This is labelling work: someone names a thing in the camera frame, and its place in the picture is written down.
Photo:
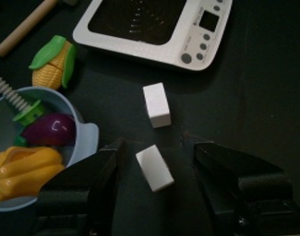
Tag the yellow toy corn green husk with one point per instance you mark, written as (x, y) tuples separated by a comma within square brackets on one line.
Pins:
[(53, 66)]

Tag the wooden toy hammer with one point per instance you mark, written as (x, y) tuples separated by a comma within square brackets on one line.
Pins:
[(25, 28)]

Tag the yellow toy bell pepper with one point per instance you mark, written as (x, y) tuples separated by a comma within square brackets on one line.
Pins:
[(25, 170)]

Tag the white handheld device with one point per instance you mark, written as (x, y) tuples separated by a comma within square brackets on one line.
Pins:
[(168, 52)]

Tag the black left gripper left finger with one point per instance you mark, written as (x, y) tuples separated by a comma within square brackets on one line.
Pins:
[(82, 184)]

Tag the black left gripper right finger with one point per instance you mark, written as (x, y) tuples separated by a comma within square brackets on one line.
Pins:
[(239, 184)]

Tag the white rectangular block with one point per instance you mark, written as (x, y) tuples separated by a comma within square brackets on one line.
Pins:
[(155, 168), (157, 104)]

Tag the purple toy eggplant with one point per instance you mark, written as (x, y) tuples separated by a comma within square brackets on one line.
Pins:
[(49, 129)]

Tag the light blue bowl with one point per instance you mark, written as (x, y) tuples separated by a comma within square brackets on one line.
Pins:
[(85, 138)]

